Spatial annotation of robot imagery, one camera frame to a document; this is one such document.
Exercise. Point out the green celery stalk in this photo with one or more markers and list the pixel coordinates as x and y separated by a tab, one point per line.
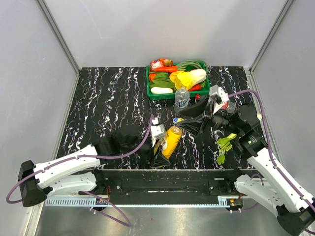
224	145

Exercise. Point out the red white snack packet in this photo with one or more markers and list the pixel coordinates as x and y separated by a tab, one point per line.
159	63

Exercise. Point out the yellow bottle cap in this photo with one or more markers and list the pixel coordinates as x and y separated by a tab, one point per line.
180	120

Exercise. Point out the yellow juice bottle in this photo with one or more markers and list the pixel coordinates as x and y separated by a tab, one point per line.
169	142

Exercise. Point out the white radish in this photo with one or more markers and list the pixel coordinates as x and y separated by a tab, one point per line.
161	90

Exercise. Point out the blue label clear bottle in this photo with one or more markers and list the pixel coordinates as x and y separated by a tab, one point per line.
181	99

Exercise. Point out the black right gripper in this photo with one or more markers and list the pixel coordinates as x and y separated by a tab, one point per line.
198	109

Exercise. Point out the red label clear bottle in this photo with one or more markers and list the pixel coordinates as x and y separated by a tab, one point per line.
229	107

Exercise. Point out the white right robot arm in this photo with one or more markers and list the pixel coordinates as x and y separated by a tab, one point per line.
291	204

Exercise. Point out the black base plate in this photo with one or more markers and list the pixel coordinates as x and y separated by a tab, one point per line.
208	182

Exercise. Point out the green long beans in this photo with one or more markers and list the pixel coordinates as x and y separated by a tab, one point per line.
189	65

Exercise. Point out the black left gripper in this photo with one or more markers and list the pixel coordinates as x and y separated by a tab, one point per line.
158	161

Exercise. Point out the green leafy vegetable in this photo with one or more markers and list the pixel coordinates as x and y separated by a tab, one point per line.
162	80

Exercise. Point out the green plastic basket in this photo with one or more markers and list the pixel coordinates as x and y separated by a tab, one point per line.
204	91

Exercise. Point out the yellow napa cabbage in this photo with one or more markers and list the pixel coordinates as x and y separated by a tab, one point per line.
187	80

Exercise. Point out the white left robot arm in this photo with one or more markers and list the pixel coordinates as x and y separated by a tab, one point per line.
38	181

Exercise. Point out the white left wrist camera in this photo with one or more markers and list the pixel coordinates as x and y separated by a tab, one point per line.
157	131

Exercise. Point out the red pepper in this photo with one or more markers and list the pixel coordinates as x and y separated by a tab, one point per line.
196	87

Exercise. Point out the long orange carrot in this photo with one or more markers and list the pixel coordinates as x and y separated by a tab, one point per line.
169	69

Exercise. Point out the small orange carrot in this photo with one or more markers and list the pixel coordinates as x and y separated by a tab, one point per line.
152	76

